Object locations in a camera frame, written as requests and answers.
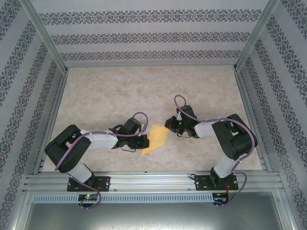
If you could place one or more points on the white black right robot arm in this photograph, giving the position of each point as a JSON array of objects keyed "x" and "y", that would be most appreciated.
[{"x": 230, "y": 141}]

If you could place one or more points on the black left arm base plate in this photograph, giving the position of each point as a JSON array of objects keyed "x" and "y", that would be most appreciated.
[{"x": 104, "y": 184}]

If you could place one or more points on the aluminium frame post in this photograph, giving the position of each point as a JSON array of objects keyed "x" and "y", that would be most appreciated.
[
  {"x": 43, "y": 31},
  {"x": 257, "y": 31}
]

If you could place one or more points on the yellow paper sheet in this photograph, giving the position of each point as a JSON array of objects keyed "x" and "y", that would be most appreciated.
[{"x": 157, "y": 137}]

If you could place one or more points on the aluminium side rail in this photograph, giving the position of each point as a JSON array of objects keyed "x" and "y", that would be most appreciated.
[
  {"x": 248, "y": 105},
  {"x": 57, "y": 105}
]

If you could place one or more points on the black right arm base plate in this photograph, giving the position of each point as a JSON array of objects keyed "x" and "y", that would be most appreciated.
[{"x": 200, "y": 183}]

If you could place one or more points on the aluminium mounting rail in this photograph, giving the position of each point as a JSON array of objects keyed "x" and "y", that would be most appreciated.
[{"x": 153, "y": 180}]

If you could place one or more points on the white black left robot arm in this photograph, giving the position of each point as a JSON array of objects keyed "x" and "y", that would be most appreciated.
[{"x": 103, "y": 141}]

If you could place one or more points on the grey metal sheet panel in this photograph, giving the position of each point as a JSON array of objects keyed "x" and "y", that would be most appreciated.
[{"x": 153, "y": 215}]

